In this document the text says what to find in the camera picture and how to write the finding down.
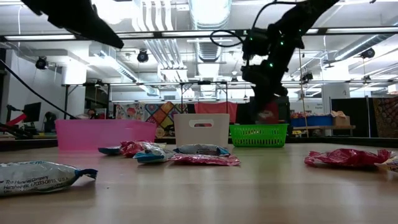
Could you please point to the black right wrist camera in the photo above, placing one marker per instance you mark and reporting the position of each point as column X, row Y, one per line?
column 255, row 43

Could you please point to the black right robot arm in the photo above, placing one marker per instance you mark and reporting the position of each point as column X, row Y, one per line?
column 292, row 25

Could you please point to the wide silver ventilation duct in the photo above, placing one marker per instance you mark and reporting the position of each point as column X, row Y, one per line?
column 205, row 53

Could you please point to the orange hanging cloth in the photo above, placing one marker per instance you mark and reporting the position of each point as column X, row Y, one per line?
column 217, row 107

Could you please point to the brown patterned quilt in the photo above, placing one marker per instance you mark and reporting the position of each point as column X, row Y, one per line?
column 385, row 118

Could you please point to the wooden bench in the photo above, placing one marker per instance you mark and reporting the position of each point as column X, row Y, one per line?
column 323, row 127

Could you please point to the green plastic basket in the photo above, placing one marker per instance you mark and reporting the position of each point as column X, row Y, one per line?
column 258, row 135

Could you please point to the blue storage bin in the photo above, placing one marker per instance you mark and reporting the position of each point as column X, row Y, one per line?
column 311, row 121

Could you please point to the pink plastic tray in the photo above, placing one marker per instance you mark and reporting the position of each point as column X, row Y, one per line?
column 93, row 132

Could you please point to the slim silver ventilation duct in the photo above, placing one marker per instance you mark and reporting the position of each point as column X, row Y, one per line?
column 357, row 46

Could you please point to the white plastic bin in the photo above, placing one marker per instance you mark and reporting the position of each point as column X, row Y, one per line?
column 217, row 130

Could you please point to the black ceiling spotlight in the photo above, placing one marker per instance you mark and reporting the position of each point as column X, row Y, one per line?
column 307, row 76
column 41, row 63
column 143, row 56
column 368, row 53

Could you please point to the person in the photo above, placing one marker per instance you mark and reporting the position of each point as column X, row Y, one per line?
column 91, row 113

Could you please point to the black metal rack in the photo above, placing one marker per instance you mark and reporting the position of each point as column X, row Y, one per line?
column 202, row 82

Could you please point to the small black monitor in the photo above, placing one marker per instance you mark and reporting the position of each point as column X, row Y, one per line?
column 32, row 112

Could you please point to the yellow purple candy packet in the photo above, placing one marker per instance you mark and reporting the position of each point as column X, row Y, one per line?
column 392, row 165

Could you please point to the large black monitor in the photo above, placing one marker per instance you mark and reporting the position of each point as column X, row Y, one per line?
column 284, row 115

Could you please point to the black partition panel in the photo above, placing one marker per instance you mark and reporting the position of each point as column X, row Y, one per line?
column 351, row 118

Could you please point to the brown cardboard box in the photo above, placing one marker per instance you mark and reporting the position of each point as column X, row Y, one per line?
column 342, row 119

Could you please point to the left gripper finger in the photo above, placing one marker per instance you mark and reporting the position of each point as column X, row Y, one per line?
column 105, row 31
column 90, row 35

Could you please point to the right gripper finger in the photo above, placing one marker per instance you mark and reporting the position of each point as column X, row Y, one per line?
column 260, row 99
column 269, row 98

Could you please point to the black aluminium rig frame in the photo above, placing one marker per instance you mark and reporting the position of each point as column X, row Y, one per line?
column 357, row 140

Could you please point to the red candy packet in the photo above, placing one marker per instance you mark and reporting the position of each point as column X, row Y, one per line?
column 270, row 113
column 205, row 159
column 133, row 147
column 342, row 157

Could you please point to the red angled bar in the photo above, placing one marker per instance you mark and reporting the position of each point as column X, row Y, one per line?
column 17, row 119

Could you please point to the colourful patchwork quilt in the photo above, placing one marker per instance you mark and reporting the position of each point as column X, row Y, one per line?
column 155, row 115

